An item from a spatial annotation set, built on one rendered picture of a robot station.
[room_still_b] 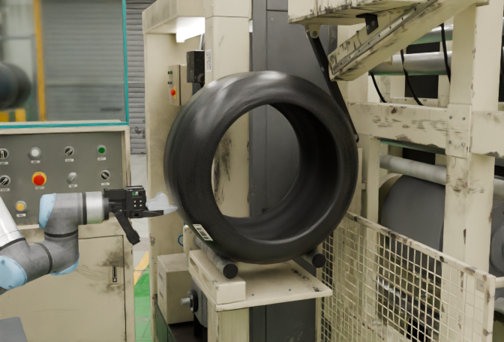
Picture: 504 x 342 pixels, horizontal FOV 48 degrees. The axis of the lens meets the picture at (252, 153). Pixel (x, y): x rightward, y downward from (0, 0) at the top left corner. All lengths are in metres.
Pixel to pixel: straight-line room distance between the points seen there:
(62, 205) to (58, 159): 0.67
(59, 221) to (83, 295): 0.77
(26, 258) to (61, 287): 0.76
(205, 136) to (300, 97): 0.30
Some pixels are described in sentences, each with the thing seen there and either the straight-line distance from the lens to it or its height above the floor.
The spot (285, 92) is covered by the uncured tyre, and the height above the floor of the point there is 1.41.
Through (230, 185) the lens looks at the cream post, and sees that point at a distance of 1.97.
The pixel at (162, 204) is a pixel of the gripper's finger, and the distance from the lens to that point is 1.63.
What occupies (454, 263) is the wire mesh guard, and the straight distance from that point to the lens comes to 1.49.
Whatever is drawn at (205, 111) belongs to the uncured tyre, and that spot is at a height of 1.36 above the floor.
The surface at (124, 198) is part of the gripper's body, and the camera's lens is 1.61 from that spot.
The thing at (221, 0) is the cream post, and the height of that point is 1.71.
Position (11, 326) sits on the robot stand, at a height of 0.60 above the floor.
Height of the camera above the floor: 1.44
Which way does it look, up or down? 7 degrees down
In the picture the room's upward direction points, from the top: straight up
